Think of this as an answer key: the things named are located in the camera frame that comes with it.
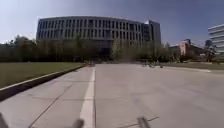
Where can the grey stone slab plaza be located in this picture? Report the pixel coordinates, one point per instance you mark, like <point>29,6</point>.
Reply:
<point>140,96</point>

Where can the reddish building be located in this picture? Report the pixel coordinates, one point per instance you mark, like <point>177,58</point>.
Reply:
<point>186,48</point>

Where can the large curved grey building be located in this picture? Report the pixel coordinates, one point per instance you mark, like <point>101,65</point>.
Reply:
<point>96,30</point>

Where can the grass lawn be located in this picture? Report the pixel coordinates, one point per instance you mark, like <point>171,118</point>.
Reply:
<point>26,71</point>

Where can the grass strip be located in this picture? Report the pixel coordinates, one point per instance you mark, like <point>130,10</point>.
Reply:
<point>196,65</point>

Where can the pale paving strip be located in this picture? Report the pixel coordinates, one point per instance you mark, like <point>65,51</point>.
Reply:
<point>88,103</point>

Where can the white multi-storey building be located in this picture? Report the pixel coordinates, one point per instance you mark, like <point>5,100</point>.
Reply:
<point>217,38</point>

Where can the row of trees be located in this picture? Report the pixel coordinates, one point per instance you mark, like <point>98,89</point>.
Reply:
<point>50,50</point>

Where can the robot's own part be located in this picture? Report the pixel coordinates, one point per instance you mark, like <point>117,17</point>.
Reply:
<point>144,122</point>
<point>78,124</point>

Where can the low stone kerb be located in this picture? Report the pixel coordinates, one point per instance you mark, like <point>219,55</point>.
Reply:
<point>33,82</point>

